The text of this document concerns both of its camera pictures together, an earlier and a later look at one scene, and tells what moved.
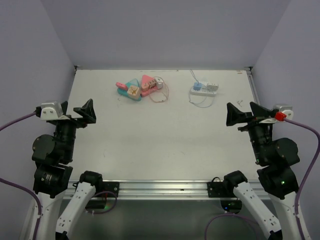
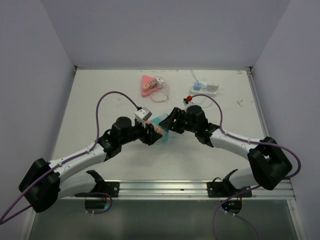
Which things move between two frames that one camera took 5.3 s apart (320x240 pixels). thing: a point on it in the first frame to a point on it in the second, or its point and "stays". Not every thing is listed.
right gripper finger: x=235 y=116 to x=170 y=121
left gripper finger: x=87 y=111 to x=150 y=127
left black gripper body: x=69 y=125 to x=139 y=132
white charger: x=159 y=82 stays
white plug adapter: x=212 y=86 stays
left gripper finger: x=64 y=106 to x=155 y=136
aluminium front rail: x=169 y=190 stays
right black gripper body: x=255 y=128 to x=183 y=119
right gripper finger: x=259 y=111 to x=178 y=128
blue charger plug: x=197 y=86 stays
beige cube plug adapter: x=133 y=92 to x=159 y=129
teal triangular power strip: x=124 y=92 to x=157 y=120
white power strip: x=204 y=91 stays
